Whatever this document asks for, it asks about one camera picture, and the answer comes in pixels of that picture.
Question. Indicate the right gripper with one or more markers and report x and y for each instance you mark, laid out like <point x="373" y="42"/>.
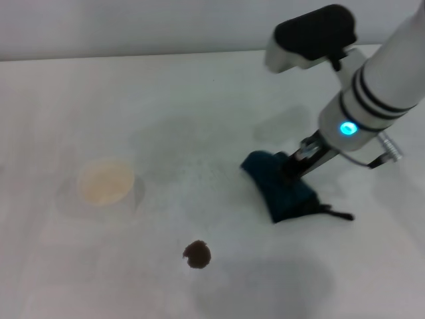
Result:
<point x="313" y="146"/>

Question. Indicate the blue rag with black edge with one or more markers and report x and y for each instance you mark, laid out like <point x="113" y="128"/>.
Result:
<point x="282" y="199"/>

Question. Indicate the white paper cup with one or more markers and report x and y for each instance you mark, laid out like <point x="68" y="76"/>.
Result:
<point x="104" y="182"/>

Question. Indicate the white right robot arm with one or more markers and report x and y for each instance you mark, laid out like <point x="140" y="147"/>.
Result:
<point x="378" y="89"/>

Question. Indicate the dark water stain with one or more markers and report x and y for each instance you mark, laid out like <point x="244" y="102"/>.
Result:
<point x="197" y="254"/>

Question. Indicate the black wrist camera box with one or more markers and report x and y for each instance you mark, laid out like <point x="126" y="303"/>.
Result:
<point x="315" y="30"/>

